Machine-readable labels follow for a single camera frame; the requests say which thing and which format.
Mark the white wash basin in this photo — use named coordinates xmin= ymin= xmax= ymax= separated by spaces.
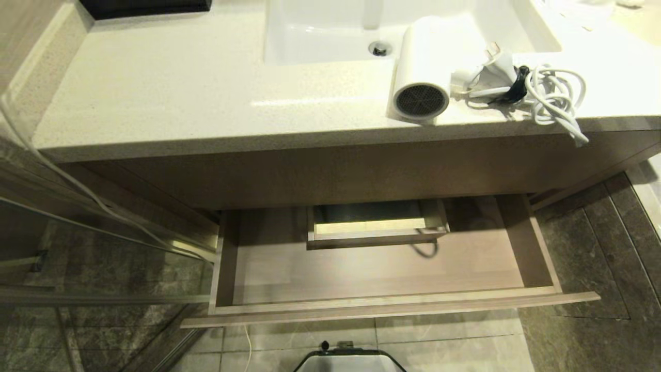
xmin=264 ymin=0 xmax=563 ymax=67

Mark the wooden drawer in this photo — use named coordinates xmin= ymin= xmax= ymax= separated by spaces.
xmin=180 ymin=193 xmax=602 ymax=330

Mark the beige stone countertop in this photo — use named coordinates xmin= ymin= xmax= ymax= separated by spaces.
xmin=32 ymin=0 xmax=661 ymax=164

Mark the glass shower door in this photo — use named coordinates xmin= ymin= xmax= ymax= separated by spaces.
xmin=0 ymin=93 xmax=223 ymax=372

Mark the white power cord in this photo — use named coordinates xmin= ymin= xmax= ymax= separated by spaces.
xmin=467 ymin=64 xmax=590 ymax=146

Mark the black tray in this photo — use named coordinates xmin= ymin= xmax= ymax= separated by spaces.
xmin=78 ymin=0 xmax=213 ymax=21

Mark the white hair dryer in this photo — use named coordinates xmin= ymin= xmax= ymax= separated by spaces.
xmin=387 ymin=15 xmax=517 ymax=126

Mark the black cord strap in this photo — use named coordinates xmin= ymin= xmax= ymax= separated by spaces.
xmin=489 ymin=65 xmax=531 ymax=106

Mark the wooden vanity cabinet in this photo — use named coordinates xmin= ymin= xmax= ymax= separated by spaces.
xmin=58 ymin=129 xmax=661 ymax=254

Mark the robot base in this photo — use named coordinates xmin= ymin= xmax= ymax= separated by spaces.
xmin=293 ymin=340 xmax=407 ymax=372

